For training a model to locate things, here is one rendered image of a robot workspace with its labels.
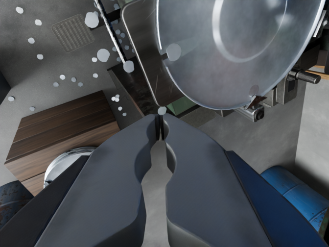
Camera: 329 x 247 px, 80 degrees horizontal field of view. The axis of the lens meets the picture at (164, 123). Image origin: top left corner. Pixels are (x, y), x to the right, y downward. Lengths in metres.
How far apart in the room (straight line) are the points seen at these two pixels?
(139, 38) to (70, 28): 0.62
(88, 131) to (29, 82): 0.42
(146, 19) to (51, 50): 0.82
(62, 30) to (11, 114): 0.50
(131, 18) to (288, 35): 0.26
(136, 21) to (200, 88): 0.13
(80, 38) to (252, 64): 0.66
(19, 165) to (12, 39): 0.50
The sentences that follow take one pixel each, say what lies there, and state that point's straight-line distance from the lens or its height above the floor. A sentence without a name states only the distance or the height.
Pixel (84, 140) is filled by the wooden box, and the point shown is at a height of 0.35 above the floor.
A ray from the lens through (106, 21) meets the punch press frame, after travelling 0.86.
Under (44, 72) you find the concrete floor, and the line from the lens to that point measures 1.07.
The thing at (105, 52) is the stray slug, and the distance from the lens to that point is 0.39.
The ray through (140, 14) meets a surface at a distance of 0.26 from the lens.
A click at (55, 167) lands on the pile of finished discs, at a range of 0.82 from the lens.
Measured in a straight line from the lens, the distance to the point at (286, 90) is 0.52.
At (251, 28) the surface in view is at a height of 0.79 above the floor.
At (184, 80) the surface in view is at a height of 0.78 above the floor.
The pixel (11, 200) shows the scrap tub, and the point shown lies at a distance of 1.28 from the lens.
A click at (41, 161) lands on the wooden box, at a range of 0.86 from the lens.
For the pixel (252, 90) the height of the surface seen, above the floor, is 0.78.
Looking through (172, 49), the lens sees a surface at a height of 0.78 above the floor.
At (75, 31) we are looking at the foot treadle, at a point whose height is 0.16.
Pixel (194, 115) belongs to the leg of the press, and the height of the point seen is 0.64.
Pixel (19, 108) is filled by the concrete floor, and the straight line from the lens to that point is 1.14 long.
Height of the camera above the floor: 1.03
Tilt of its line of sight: 52 degrees down
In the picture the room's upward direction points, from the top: 140 degrees clockwise
